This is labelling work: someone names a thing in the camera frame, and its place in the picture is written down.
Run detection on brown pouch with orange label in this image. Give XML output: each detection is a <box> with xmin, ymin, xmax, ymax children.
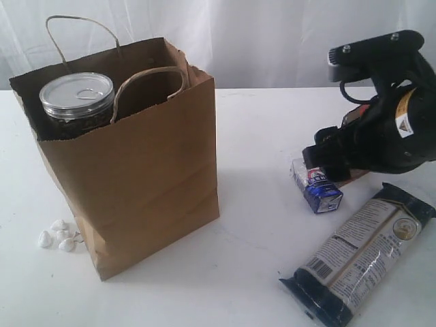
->
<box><xmin>334</xmin><ymin>169</ymin><xmax>369</xmax><ymax>188</ymax></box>

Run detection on small blue white carton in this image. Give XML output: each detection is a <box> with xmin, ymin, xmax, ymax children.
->
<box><xmin>291</xmin><ymin>158</ymin><xmax>343</xmax><ymax>214</ymax></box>

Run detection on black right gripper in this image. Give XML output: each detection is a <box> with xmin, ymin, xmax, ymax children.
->
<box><xmin>302</xmin><ymin>86</ymin><xmax>435</xmax><ymax>181</ymax></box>

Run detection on dark can with pull-tab lid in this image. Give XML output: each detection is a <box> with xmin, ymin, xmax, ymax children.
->
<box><xmin>39</xmin><ymin>72</ymin><xmax>115</xmax><ymax>140</ymax></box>

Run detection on brown paper shopping bag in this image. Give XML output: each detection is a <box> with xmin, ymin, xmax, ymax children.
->
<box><xmin>10</xmin><ymin>37</ymin><xmax>219</xmax><ymax>280</ymax></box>

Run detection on long noodle package black ends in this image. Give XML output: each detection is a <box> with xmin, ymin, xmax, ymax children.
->
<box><xmin>281</xmin><ymin>183</ymin><xmax>435</xmax><ymax>326</ymax></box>

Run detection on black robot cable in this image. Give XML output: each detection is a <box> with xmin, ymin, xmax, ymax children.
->
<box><xmin>339</xmin><ymin>80</ymin><xmax>413</xmax><ymax>105</ymax></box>

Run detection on silver wrist camera on right arm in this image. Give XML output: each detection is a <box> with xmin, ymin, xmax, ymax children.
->
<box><xmin>328</xmin><ymin>30</ymin><xmax>424</xmax><ymax>82</ymax></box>

